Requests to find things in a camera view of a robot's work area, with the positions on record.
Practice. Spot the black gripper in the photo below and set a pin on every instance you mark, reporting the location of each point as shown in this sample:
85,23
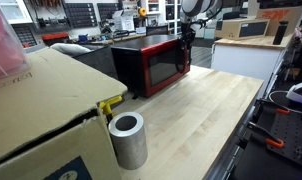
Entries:
187,34

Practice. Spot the red black microwave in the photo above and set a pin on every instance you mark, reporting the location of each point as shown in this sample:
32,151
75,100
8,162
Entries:
151,63

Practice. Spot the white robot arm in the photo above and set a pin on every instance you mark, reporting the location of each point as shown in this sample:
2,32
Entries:
190,9

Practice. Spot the beige box with dark panel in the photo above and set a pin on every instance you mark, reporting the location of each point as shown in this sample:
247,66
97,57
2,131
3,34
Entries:
244,28

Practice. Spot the white side table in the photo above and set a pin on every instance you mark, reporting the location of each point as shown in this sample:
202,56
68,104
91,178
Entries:
257,58

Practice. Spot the dark grey fabric crate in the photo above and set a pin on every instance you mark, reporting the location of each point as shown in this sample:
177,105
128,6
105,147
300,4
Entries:
98,57

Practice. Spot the black cylindrical bottle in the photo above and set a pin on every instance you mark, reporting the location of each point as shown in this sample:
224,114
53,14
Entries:
280,32

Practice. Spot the silver metal cylinder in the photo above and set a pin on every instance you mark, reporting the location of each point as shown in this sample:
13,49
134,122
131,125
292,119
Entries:
129,140

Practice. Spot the red black tool case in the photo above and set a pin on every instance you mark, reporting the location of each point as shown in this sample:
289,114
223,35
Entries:
50,39

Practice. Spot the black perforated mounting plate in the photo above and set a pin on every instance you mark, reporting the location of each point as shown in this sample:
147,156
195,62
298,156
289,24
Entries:
284,124

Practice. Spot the large cardboard box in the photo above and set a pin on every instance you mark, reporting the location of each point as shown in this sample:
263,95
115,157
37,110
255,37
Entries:
51,123

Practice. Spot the yellow handled hex key set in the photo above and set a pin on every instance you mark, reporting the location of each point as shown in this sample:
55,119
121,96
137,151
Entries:
105,106

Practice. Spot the orange handled clamp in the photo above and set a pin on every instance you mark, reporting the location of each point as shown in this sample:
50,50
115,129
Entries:
269,138

